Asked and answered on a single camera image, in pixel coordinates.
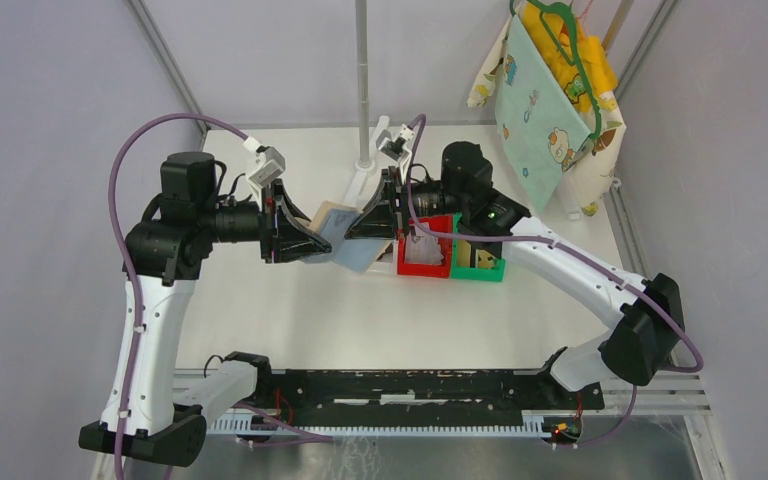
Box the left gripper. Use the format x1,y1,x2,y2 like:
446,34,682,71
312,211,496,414
200,178,332,263

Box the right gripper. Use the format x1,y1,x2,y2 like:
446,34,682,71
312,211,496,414
346,165,468,240

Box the beige card holder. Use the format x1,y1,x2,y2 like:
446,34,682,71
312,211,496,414
302,201,360,268

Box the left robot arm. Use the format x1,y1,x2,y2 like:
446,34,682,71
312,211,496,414
79,148,331,467

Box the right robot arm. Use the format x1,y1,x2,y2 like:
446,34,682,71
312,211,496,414
344,141,687,408

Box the white cards in red bin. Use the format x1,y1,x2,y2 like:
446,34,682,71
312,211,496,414
403,222,451,266

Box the white stand base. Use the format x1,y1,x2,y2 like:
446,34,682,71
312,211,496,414
342,115,390,207

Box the red plastic bin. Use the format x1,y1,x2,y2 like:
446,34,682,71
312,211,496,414
396,216,452,279

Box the clear plastic bin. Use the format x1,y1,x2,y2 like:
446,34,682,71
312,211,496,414
364,240,398,275

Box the brown item in green bin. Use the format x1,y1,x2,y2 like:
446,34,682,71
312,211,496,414
455,240,497,270

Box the green plastic bin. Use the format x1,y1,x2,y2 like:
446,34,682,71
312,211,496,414
450,240,506,283

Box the mint cartoon cloth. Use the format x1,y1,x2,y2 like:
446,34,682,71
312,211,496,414
495,16,592,213

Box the grey stand pole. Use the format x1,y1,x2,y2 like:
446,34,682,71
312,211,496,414
355,0,370,159

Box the cream patterned cloth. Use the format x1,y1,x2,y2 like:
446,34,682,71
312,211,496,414
466,2,627,216

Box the green clothes hanger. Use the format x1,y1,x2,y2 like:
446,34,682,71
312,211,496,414
509,0,605,140

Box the yellow cloth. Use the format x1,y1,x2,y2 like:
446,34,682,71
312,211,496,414
523,5,619,114

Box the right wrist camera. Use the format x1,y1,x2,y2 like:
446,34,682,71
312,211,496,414
376,125,416,177

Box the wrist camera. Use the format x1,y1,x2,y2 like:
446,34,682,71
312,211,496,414
245,145,286,205
376,125,416,177

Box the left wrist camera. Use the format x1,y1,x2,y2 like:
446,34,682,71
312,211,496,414
245,145,286,205

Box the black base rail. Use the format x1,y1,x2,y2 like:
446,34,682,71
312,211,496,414
237,369,605,427

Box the white cable duct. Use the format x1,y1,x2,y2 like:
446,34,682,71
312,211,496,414
207,410,550,439

